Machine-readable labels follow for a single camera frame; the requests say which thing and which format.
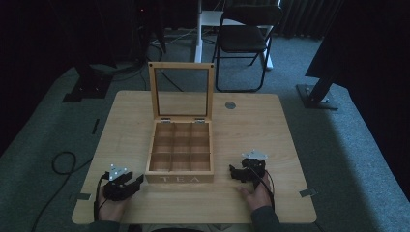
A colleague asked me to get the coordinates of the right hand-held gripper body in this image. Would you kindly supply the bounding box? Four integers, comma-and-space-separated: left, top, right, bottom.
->
239, 148, 269, 190

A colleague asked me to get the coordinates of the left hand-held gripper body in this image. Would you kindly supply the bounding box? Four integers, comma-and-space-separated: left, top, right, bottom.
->
102, 163, 135, 202

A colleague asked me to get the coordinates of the person's left hand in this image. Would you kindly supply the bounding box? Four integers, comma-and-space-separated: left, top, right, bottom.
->
96, 186, 131, 224

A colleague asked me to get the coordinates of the person's right hand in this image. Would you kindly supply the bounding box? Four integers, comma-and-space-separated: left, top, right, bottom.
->
236, 173, 275, 214

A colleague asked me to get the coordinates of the grey tape piece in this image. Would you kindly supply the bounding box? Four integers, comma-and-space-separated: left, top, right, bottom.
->
298, 188, 318, 198
69, 191, 92, 202

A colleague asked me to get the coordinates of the wooden tea box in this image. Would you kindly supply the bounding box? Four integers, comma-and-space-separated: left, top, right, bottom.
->
144, 61, 216, 185

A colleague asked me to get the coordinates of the black slanted stand with base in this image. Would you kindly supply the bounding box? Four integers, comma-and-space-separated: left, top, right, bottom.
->
295, 72, 340, 111

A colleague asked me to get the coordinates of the black stand base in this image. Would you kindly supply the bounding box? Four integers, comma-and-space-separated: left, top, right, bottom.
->
62, 57, 114, 104

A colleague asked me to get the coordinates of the black folding chair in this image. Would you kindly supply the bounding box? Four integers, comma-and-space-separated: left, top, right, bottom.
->
211, 4, 284, 94

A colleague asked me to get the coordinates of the dark curtain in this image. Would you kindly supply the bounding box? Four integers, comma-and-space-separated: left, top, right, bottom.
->
277, 0, 410, 201

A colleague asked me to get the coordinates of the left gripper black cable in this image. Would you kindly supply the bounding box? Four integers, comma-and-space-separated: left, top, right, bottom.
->
93, 171, 111, 223

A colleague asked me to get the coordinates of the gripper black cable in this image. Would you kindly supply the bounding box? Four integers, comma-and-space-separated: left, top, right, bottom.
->
93, 171, 111, 223
247, 159, 277, 211

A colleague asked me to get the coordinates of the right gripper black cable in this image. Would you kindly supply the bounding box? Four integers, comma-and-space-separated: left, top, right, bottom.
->
247, 159, 277, 211

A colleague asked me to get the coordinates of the black floor cable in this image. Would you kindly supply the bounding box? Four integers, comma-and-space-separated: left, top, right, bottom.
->
30, 151, 95, 232

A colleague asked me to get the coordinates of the bundle of floor cables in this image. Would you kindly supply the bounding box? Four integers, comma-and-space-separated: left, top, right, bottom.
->
89, 27, 198, 83

